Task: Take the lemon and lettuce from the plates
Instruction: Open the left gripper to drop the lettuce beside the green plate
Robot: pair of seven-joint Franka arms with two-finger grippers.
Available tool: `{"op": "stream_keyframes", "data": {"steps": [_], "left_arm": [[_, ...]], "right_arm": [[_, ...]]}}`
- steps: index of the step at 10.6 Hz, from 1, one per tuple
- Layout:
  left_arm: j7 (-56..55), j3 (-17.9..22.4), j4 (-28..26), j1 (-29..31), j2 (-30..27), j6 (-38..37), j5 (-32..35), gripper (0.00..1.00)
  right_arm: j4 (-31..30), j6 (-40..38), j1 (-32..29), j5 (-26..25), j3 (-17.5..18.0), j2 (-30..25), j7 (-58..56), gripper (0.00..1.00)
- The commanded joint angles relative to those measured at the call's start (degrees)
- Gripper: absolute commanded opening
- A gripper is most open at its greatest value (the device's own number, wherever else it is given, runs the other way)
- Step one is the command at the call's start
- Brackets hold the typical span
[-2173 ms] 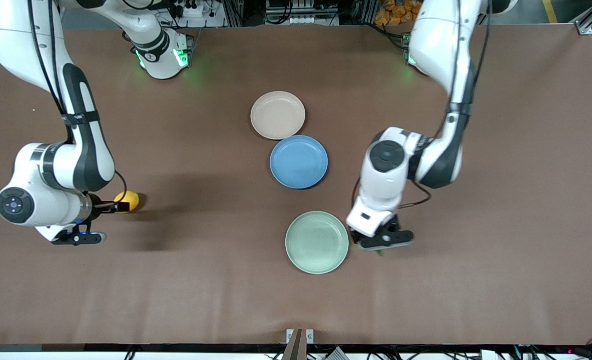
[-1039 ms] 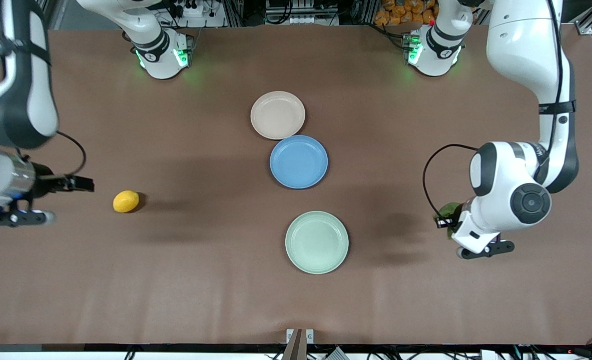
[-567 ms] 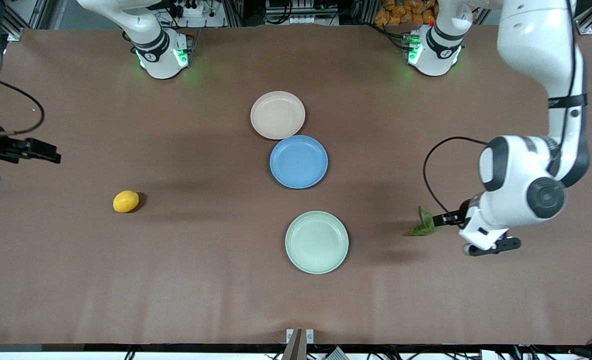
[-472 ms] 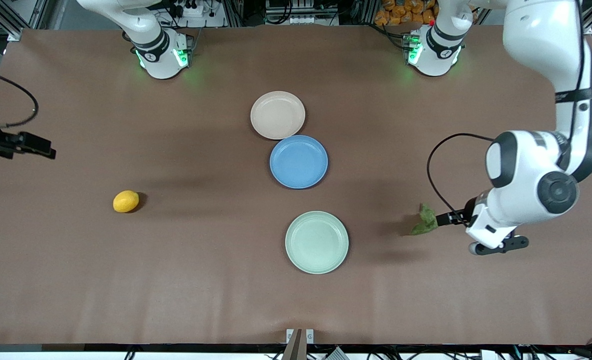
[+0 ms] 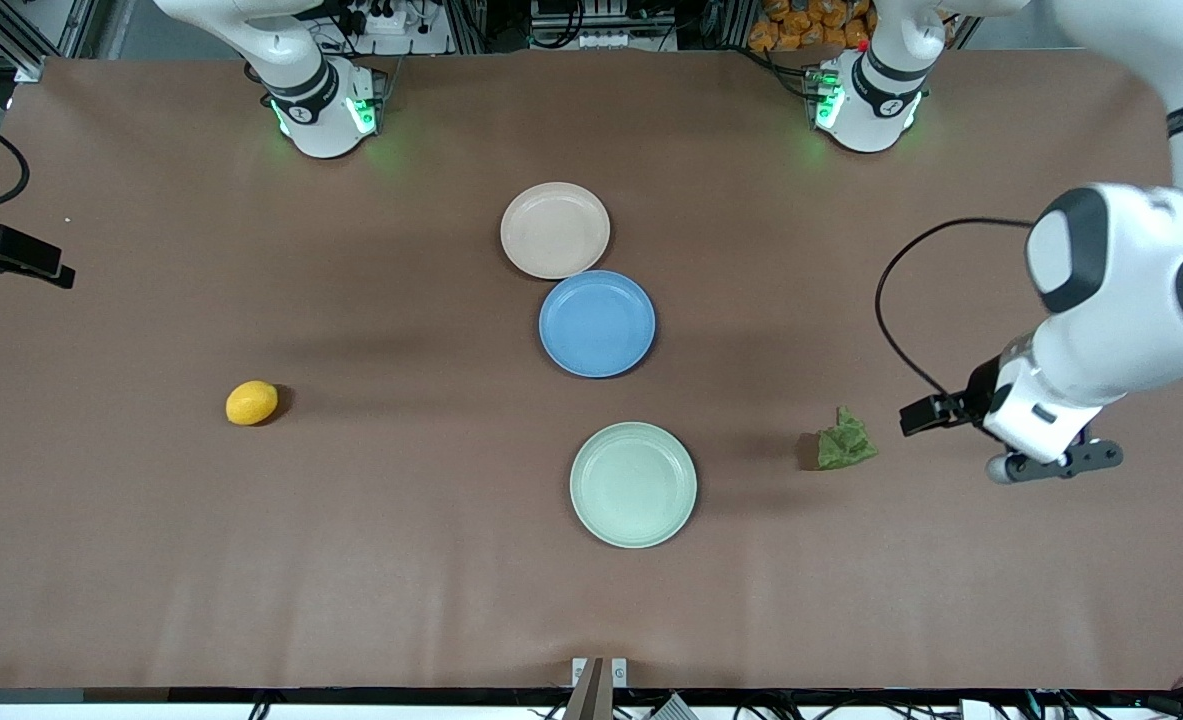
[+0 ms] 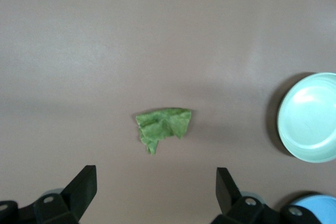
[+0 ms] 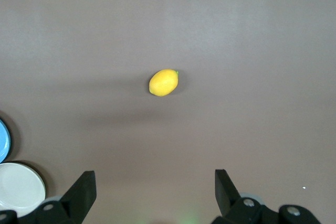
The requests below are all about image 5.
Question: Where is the green lettuce leaf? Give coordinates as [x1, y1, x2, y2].
[816, 406, 879, 471]

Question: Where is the yellow lemon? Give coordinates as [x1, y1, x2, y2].
[226, 380, 279, 427]

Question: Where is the pale green round plate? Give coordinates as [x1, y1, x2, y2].
[570, 421, 698, 549]

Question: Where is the blue round plate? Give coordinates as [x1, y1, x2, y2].
[539, 270, 657, 379]

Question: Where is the brown table cover sheet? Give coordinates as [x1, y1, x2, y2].
[0, 50, 1183, 693]

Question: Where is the bag of oranges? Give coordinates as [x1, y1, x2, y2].
[749, 0, 874, 53]

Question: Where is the beige round plate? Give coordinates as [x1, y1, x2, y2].
[500, 182, 612, 281]

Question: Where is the white power strip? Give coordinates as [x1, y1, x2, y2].
[344, 0, 434, 37]

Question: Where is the aluminium frame profile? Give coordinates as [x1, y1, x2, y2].
[0, 0, 52, 83]

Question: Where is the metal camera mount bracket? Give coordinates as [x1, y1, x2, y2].
[571, 656, 628, 720]

